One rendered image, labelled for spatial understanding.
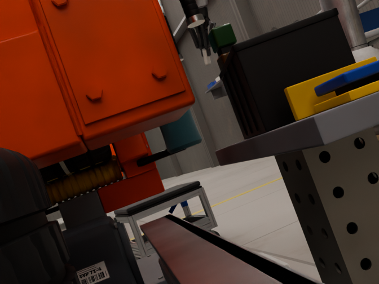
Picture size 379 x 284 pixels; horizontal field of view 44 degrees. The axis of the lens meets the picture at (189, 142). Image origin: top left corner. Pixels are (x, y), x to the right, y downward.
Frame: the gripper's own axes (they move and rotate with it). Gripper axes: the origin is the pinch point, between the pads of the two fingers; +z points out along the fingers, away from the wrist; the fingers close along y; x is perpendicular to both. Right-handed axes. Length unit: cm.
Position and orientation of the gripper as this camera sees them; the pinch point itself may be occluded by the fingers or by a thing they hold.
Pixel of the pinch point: (206, 56)
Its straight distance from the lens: 201.1
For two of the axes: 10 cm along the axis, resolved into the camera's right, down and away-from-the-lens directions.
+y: -8.5, -0.1, 5.2
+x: -4.9, 3.7, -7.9
